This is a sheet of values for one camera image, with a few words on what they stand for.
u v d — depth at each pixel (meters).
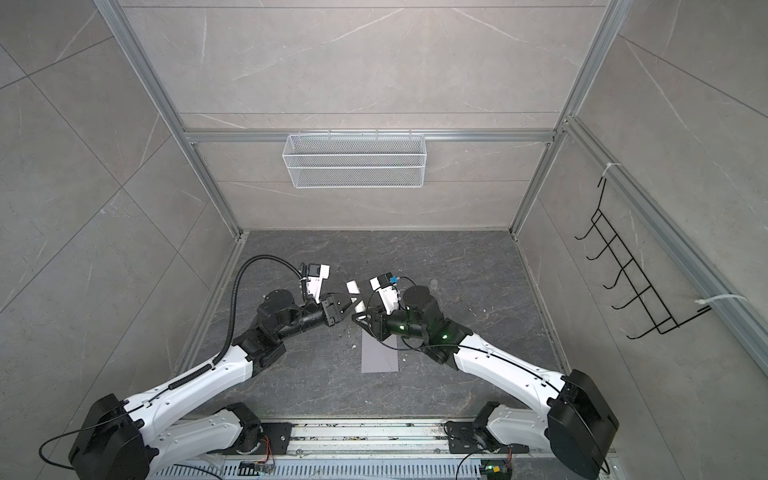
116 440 0.38
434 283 1.03
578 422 0.39
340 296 0.67
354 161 1.01
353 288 0.70
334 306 0.65
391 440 0.75
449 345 0.56
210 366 0.50
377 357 0.88
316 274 0.66
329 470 0.70
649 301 0.62
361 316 0.69
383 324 0.65
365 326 0.68
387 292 0.66
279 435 0.73
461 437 0.74
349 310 0.68
